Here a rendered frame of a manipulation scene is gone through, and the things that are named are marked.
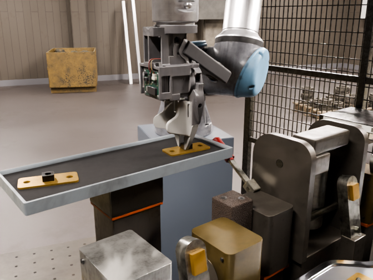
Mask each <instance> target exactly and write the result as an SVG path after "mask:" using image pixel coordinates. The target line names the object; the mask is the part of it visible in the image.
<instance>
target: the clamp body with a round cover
mask: <svg viewBox="0 0 373 280"><path fill-rule="evenodd" d="M191 236H192V237H194V238H197V239H200V240H202V241H203V242H204V243H205V246H206V254H207V259H208V267H209V276H210V280H260V271H261V253H262V243H263V239H262V237H261V236H259V235H258V234H256V233H254V232H252V231H250V230H248V229H247V228H245V227H243V226H241V225H239V224H237V223H235V222H234V221H232V220H230V219H228V218H225V217H220V218H217V219H215V220H213V221H210V222H208V223H205V224H202V225H200V226H197V227H195V228H193V229H192V231H191Z"/></svg>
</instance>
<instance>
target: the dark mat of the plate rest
mask: <svg viewBox="0 0 373 280"><path fill-rule="evenodd" d="M197 142H201V143H204V144H206V145H207V146H210V149H207V150H203V151H198V152H193V153H188V154H182V155H179V156H174V157H172V156H169V155H167V154H166V153H164V152H162V149H165V148H171V147H176V146H178V145H177V142H176V139H175V137H173V138H168V139H163V140H159V141H155V142H150V143H145V144H140V145H137V146H132V147H127V148H122V149H118V150H114V151H110V152H104V153H100V154H95V155H92V156H87V157H82V158H77V159H73V160H69V161H64V162H59V163H55V164H50V165H46V166H41V167H37V168H32V169H27V170H23V171H19V172H14V173H9V174H4V175H2V176H3V177H4V178H5V179H6V180H7V181H8V182H9V183H10V184H11V186H12V187H13V188H14V189H15V190H16V191H17V192H18V193H19V194H20V195H21V197H22V198H23V199H24V200H25V201H26V202H28V201H31V200H34V199H38V198H42V197H46V196H50V195H53V194H57V193H61V192H65V191H69V190H72V189H76V188H80V187H84V186H88V185H91V184H95V183H99V182H102V181H107V180H109V179H113V178H117V177H121V176H125V175H128V174H132V173H136V172H140V171H144V170H147V169H151V168H155V167H159V166H163V165H166V164H169V163H174V162H177V161H182V160H185V159H188V158H193V157H196V156H201V155H204V154H207V153H211V152H215V151H219V150H222V149H224V148H221V147H219V146H216V145H214V144H211V143H208V142H205V141H202V140H200V139H197V138H194V139H193V141H192V143H197ZM50 171H54V174H58V173H67V172H77V174H78V178H79V182H77V183H69V184H60V185H55V186H47V187H38V188H30V189H18V180H19V179H20V178H26V177H35V176H41V175H42V172H50Z"/></svg>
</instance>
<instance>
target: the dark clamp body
mask: <svg viewBox="0 0 373 280"><path fill-rule="evenodd" d="M243 195H245V196H247V197H249V198H251V199H253V215H252V227H251V231H252V232H254V233H256V234H258V235H259V236H261V237H262V239H263V243H262V253H261V271H260V280H283V270H284V269H286V268H288V267H289V251H290V238H291V225H292V218H293V205H292V204H290V203H288V202H286V201H283V200H281V199H278V198H276V197H274V196H272V195H269V194H267V193H265V192H263V191H257V192H254V193H253V192H248V193H245V194H243Z"/></svg>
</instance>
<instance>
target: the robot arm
mask: <svg viewBox="0 0 373 280"><path fill-rule="evenodd" d="M261 5H262V0H226V3H225V12H224V22H223V30H222V32H221V33H220V34H219V35H217V36H216V37H215V43H214V46H213V47H207V43H206V41H194V42H191V41H188V40H187V33H197V32H198V25H197V24H195V22H197V21H198V16H199V0H152V21H153V22H156V24H154V27H143V49H144V63H139V67H140V93H141V94H142V93H144V94H145V95H146V96H149V97H152V98H155V99H157V100H160V101H161V104H160V107H159V111H158V114H157V115H156V116H155V117H154V119H153V124H154V126H155V133H156V134H157V135H159V136H166V135H169V134H174V135H175V139H176V142H177V145H178V146H179V147H180V143H184V149H185V150H186V149H189V147H190V145H191V143H192V141H193V139H194V137H195V135H196V134H197V135H199V136H202V137H205V136H207V135H209V134H211V132H212V123H211V119H210V116H209V112H208V109H207V106H206V102H205V95H206V94H212V95H219V96H232V97H236V98H240V97H254V96H256V95H257V94H258V93H259V92H260V91H261V89H262V87H263V85H264V82H265V79H266V75H267V72H268V67H269V52H268V50H267V49H265V48H263V44H264V42H263V40H262V39H261V38H260V37H259V35H258V31H259V22H260V14H261ZM143 76H144V87H143Z"/></svg>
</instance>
